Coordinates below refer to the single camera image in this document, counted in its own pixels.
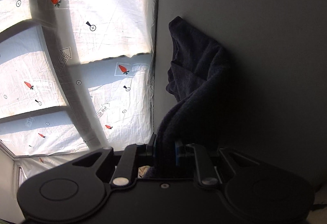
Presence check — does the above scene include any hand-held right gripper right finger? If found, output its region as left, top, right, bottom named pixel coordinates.
left=174, top=139, right=259, bottom=186

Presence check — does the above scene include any dark navy knit garment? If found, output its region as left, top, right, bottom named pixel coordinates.
left=143, top=16, right=239, bottom=179

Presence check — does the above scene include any tan garment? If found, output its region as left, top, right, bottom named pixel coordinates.
left=138, top=165, right=152, bottom=178

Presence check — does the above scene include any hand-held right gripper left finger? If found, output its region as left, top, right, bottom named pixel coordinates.
left=72, top=133, right=157, bottom=187

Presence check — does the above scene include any white printed curtain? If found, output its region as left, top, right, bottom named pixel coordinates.
left=0, top=0, right=162, bottom=166

